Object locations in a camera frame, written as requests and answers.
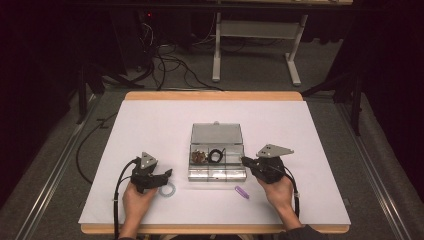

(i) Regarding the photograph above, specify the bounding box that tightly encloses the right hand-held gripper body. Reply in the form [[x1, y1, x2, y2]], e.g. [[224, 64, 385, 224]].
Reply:
[[251, 143, 295, 185]]

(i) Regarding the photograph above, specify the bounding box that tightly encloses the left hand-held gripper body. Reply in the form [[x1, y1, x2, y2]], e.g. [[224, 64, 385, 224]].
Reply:
[[130, 151, 161, 195]]

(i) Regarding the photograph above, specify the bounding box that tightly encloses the clear coil hair tie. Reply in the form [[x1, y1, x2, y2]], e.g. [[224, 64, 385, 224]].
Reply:
[[158, 182, 177, 198]]

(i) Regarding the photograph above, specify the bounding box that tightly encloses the purple hair clip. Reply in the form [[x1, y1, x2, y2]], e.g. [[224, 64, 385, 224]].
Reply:
[[234, 185, 250, 200]]

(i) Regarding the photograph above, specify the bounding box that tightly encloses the black braided bracelet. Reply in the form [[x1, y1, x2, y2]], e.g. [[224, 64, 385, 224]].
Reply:
[[208, 148, 227, 164]]

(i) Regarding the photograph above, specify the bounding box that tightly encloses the clear grey compartment box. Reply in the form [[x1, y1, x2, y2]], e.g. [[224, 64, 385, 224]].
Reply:
[[187, 121, 248, 183]]

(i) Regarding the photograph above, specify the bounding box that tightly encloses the person's left hand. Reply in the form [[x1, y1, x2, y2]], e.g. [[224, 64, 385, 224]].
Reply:
[[122, 181, 158, 223]]

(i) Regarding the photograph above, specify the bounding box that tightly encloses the person's right hand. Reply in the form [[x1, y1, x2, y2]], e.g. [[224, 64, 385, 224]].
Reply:
[[256, 175, 296, 215]]

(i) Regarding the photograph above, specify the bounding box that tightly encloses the white table sheet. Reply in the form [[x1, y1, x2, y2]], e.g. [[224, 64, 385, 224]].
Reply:
[[78, 99, 352, 226]]

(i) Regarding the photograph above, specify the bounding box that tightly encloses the black metal stand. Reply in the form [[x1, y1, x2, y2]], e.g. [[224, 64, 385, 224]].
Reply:
[[76, 63, 145, 125], [301, 71, 365, 137]]

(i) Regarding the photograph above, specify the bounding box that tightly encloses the white metal desk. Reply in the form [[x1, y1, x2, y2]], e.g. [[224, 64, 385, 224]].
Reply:
[[206, 0, 354, 87]]

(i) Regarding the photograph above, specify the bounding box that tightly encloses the dark computer tower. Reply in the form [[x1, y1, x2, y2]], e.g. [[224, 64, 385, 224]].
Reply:
[[111, 9, 158, 73]]

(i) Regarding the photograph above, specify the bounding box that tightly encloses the dark curtain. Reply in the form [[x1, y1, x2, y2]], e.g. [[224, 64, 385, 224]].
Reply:
[[349, 0, 424, 201], [0, 0, 114, 208]]

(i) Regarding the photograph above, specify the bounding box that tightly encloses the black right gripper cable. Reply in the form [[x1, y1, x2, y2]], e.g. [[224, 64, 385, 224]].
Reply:
[[279, 166, 301, 218]]

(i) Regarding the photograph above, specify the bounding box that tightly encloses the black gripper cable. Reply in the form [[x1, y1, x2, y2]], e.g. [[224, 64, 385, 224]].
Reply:
[[113, 158, 139, 240], [279, 166, 301, 218]]

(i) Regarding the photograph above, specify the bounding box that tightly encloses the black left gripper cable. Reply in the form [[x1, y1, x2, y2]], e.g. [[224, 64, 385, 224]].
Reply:
[[113, 158, 139, 240]]

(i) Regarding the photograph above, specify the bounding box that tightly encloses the black floor cable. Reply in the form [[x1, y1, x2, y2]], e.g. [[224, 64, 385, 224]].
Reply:
[[75, 111, 119, 185]]

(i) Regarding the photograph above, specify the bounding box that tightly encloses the metal floor rail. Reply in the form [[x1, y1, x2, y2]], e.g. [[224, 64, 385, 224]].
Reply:
[[336, 103, 413, 240], [14, 96, 101, 240]]

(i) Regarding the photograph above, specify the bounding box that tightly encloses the bundle of floor cables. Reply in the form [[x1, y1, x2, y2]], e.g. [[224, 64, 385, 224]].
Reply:
[[136, 23, 225, 92]]

